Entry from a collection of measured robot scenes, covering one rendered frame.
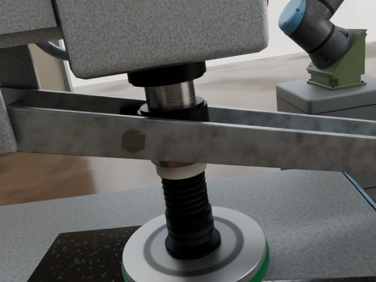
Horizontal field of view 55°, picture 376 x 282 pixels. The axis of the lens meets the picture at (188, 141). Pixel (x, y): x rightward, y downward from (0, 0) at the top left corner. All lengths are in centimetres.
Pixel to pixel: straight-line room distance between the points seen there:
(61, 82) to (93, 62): 517
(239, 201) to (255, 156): 26
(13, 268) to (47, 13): 44
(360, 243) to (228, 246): 19
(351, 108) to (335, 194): 87
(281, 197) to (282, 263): 19
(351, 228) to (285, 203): 12
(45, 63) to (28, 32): 515
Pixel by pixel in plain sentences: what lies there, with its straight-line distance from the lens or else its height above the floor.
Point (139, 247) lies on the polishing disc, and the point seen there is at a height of 90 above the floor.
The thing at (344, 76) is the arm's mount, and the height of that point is 90.
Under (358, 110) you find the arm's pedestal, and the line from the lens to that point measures 158.
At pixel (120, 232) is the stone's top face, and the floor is 87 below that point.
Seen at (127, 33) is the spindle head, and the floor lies 121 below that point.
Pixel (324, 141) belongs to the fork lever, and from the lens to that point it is 49.
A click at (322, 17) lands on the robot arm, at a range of 159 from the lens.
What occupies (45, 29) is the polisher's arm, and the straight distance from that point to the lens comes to 38.
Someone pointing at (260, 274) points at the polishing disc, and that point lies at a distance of 52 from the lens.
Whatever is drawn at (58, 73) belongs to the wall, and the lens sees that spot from 551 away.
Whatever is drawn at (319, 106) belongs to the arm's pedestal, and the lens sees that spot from 150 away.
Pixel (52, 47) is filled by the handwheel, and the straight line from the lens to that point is 62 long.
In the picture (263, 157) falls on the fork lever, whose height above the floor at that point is 104.
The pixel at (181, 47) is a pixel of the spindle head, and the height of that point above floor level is 119.
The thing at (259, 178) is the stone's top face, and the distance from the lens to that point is 79.
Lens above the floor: 121
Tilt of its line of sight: 19 degrees down
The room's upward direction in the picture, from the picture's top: 8 degrees counter-clockwise
